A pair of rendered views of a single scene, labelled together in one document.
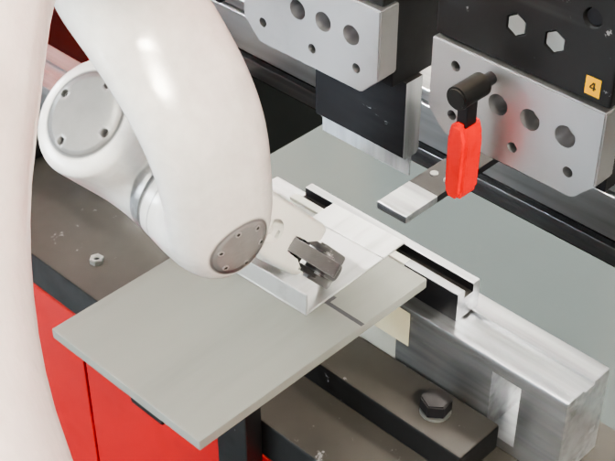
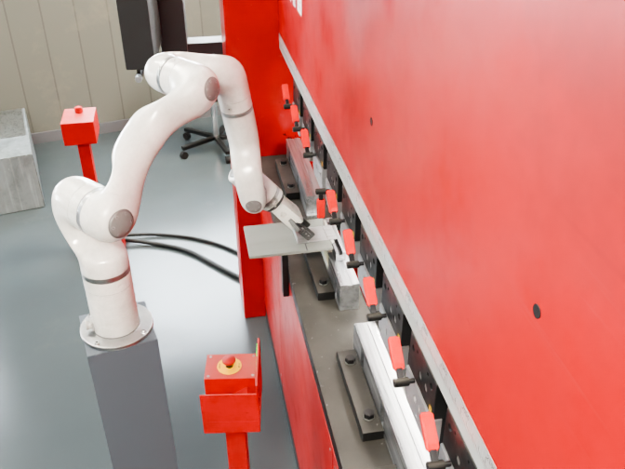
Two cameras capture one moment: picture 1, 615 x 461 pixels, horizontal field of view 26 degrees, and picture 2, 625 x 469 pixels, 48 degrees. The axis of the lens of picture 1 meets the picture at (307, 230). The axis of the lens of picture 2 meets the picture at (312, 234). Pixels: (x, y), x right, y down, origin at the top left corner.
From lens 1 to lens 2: 139 cm
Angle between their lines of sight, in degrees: 29
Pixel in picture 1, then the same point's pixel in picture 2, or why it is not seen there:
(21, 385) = (130, 175)
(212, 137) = (246, 178)
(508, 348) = (340, 271)
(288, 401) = (299, 271)
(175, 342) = (264, 237)
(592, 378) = (352, 283)
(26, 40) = (156, 135)
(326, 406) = (305, 275)
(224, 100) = (250, 171)
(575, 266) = not seen: hidden behind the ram
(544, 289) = not seen: hidden behind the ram
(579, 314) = not seen: hidden behind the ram
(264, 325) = (286, 242)
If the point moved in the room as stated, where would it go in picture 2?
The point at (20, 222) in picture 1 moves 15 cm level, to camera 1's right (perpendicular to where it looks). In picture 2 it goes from (144, 157) to (191, 174)
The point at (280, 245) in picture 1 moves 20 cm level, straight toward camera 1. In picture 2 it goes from (285, 219) to (244, 249)
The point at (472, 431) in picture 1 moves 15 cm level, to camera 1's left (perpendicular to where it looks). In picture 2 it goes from (326, 289) to (287, 274)
